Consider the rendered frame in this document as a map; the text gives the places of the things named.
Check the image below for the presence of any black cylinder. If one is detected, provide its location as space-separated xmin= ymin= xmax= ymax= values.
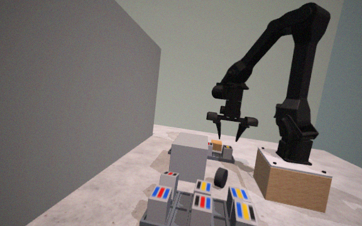
xmin=214 ymin=167 xmax=228 ymax=188

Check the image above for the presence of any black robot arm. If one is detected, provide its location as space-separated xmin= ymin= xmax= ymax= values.
xmin=212 ymin=2 xmax=331 ymax=166

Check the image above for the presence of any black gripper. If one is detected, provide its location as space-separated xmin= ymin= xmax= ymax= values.
xmin=206 ymin=100 xmax=258 ymax=142

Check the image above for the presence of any dark grey wall panel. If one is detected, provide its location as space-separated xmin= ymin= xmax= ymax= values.
xmin=0 ymin=0 xmax=162 ymax=226

